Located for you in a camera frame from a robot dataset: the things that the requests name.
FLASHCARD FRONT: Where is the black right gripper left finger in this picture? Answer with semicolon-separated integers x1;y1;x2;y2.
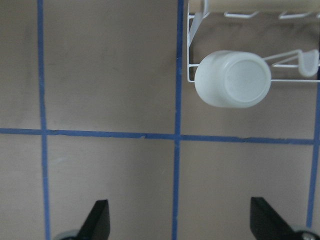
75;199;111;240

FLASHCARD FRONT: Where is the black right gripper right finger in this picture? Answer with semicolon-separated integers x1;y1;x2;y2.
249;197;301;240

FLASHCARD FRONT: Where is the cream white plastic cup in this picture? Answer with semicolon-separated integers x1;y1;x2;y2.
194;50;272;109

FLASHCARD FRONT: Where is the white wire dish rack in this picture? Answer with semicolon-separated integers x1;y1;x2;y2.
186;0;320;83

